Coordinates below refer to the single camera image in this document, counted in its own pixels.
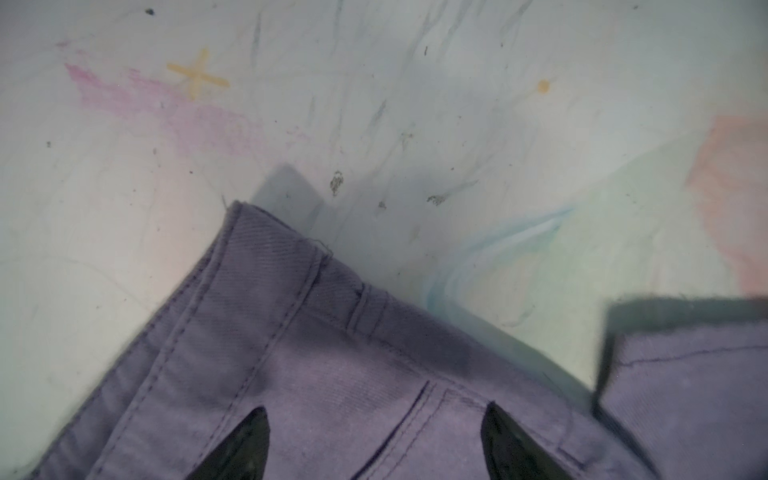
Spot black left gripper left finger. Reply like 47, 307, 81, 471
186, 406, 270, 480

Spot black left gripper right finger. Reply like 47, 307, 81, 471
480, 402, 572, 480

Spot purple trousers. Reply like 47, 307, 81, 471
31, 202, 767, 479

